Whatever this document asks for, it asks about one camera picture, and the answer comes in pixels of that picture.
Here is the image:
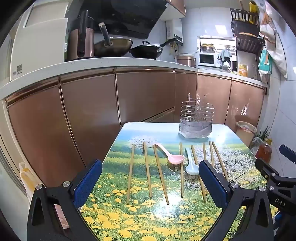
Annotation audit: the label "black wok with lid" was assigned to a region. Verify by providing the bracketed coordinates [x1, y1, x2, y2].
[130, 38, 177, 59]

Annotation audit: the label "pink plastic spoon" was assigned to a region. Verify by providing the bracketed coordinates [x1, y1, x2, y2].
[154, 143, 185, 165]

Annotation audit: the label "copper cabinets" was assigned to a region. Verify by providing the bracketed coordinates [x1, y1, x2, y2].
[0, 67, 266, 197]
[165, 0, 186, 17]

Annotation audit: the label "white appliance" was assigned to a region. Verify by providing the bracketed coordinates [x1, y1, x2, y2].
[10, 0, 68, 82]

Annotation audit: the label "white microwave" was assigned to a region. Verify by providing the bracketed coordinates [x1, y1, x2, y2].
[197, 52, 222, 67]

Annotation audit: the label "pale blue cloth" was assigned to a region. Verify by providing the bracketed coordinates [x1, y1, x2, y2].
[217, 49, 232, 61]

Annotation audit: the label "white water heater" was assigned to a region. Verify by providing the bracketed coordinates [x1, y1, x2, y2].
[166, 18, 184, 45]

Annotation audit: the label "beige trash bin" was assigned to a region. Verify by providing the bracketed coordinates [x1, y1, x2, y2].
[236, 121, 258, 147]

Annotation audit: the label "orange oil bottle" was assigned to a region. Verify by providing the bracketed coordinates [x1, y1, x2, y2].
[255, 142, 272, 163]

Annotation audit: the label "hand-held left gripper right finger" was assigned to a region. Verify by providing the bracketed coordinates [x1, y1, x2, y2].
[198, 160, 274, 241]

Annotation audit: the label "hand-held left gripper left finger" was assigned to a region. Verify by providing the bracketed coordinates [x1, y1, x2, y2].
[27, 159, 103, 241]

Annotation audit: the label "copper thermos jug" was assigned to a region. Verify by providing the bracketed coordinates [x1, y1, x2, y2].
[67, 10, 95, 61]

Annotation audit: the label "brown rice cooker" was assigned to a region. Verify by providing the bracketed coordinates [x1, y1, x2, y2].
[177, 56, 196, 67]

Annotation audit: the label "steel pot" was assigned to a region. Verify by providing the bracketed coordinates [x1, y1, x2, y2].
[200, 44, 216, 53]

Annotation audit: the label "brass wok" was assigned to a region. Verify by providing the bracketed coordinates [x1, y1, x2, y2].
[94, 22, 134, 57]

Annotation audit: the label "wire utensil holder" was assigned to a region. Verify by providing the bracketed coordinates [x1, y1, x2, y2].
[178, 93, 213, 139]

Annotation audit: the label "copper lower cabinets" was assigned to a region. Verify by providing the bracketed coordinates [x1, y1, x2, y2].
[0, 67, 266, 197]

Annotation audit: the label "teal bag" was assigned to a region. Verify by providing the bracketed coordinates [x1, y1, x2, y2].
[258, 47, 274, 75]

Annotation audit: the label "white kitchen countertop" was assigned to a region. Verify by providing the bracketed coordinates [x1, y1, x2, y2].
[0, 57, 266, 100]

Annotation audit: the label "hanging plastic bags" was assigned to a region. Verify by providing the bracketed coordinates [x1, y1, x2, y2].
[259, 5, 288, 80]

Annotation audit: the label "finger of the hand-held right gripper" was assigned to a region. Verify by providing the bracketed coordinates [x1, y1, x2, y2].
[255, 158, 280, 183]
[279, 144, 296, 164]

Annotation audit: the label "black range hood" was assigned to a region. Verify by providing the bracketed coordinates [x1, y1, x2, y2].
[80, 0, 169, 39]

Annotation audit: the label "clear plastic bag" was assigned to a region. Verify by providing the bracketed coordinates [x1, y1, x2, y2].
[250, 137, 262, 156]

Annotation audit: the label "copper upper cabinets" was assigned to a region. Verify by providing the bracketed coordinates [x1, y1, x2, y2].
[165, 0, 186, 17]

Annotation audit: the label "black dish rack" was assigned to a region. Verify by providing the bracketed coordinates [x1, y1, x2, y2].
[230, 8, 265, 56]

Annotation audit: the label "white plastic spoon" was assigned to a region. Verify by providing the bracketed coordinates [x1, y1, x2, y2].
[184, 147, 199, 176]

